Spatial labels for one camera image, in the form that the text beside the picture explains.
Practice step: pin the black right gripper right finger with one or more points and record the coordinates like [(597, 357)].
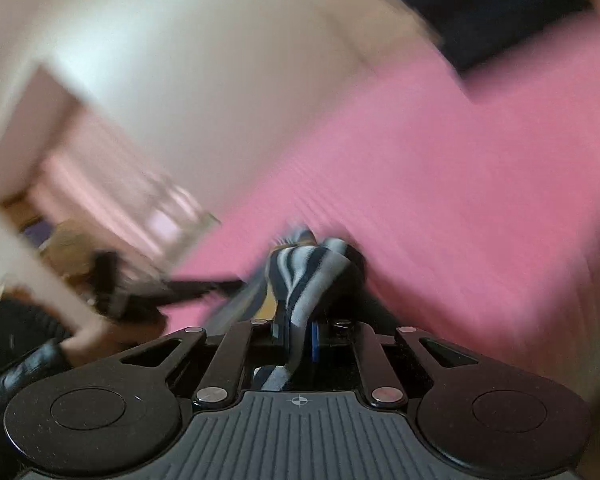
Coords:
[(474, 413)]

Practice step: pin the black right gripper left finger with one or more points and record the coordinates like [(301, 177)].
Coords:
[(117, 413)]

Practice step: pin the navy teal striped shirt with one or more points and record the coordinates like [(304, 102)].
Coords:
[(301, 277)]

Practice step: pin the pink ribbed bed blanket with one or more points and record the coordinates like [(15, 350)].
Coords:
[(476, 201)]

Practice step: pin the pink curtain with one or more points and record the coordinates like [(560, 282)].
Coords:
[(71, 164)]

